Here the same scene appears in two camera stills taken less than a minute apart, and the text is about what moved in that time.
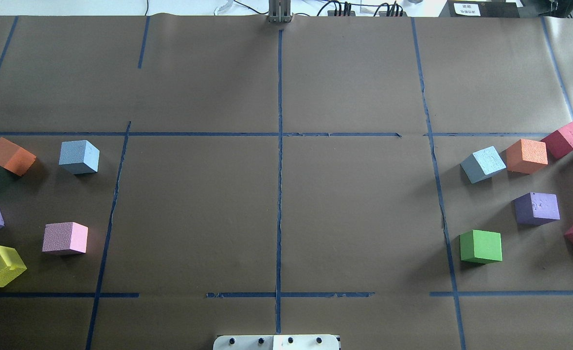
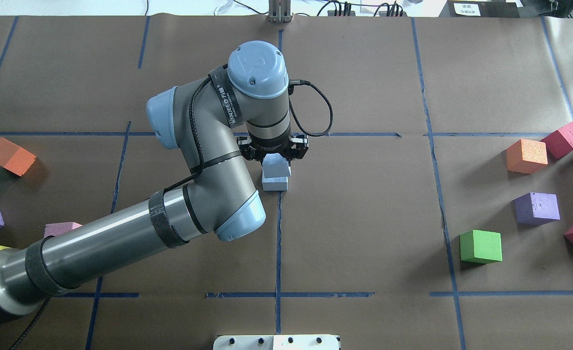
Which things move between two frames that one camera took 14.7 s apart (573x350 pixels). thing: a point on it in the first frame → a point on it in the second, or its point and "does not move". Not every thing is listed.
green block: x=481 y=247 does not move
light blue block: x=79 y=157 → x=274 y=165
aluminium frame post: x=279 y=11 does not move
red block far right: x=566 y=140 does not move
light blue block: x=483 y=165 → x=275 y=183
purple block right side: x=534 y=208 does not move
